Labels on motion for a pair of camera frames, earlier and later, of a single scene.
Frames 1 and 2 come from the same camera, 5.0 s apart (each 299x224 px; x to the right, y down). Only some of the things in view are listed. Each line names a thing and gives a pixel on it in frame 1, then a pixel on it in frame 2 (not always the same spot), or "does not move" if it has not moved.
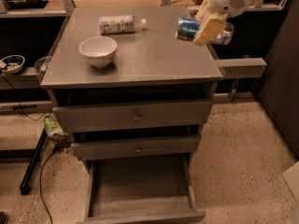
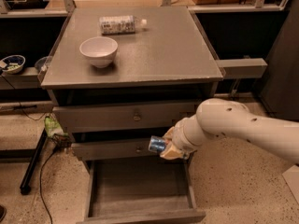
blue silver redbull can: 187,28 to 157,144
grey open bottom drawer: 141,189 does not move
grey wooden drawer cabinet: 134,99 does not move
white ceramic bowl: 99,50 does not move
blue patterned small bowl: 12,63 does not move
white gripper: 229,3 to 177,138
